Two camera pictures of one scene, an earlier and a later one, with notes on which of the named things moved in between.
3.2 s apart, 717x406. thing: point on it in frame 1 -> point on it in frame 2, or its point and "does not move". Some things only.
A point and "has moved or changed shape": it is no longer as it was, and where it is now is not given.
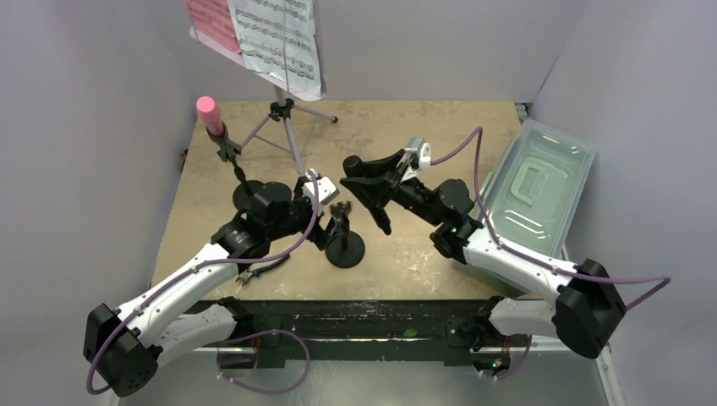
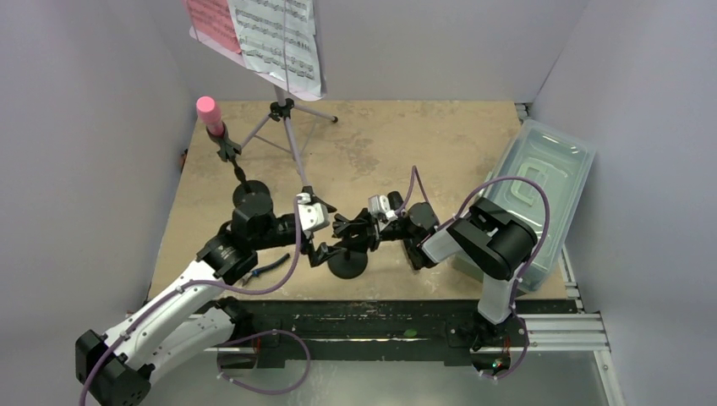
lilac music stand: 281,107 does not move
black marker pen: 354,167 has moved or changed shape
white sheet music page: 278,37 does not move
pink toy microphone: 209,112 does not move
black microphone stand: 243,193 does not move
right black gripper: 396,180 -> 363,227
